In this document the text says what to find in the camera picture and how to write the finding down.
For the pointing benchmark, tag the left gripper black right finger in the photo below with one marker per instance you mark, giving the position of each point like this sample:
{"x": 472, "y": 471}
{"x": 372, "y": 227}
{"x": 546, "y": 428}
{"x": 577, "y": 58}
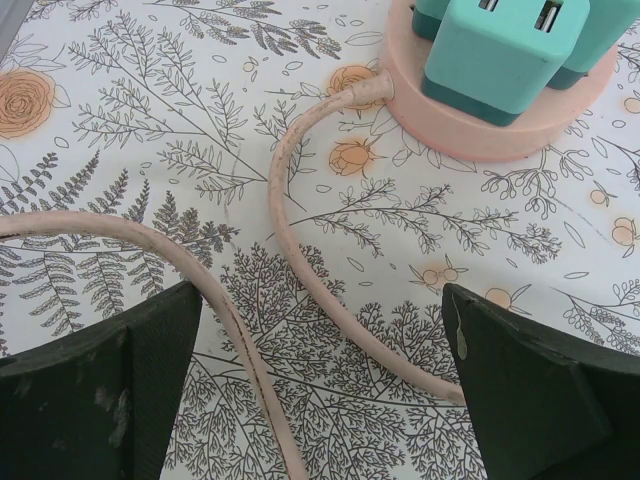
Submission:
{"x": 550, "y": 400}

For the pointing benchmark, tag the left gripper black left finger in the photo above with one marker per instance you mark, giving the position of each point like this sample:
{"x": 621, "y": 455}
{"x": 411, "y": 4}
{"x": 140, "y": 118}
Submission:
{"x": 75, "y": 400}

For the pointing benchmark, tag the pink round socket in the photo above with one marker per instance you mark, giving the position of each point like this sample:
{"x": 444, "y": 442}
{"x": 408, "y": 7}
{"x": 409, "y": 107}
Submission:
{"x": 450, "y": 125}

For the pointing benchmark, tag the teal USB charger plug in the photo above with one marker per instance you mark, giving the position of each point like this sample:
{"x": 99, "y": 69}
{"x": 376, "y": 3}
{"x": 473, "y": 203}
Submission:
{"x": 425, "y": 22}
{"x": 600, "y": 35}
{"x": 490, "y": 60}

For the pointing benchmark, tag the floral patterned tablecloth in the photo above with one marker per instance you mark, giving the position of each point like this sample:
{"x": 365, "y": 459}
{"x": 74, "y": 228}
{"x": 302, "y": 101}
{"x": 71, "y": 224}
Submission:
{"x": 150, "y": 150}

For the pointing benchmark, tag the aluminium frame side rail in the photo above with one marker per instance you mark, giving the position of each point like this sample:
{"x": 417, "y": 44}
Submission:
{"x": 6, "y": 20}

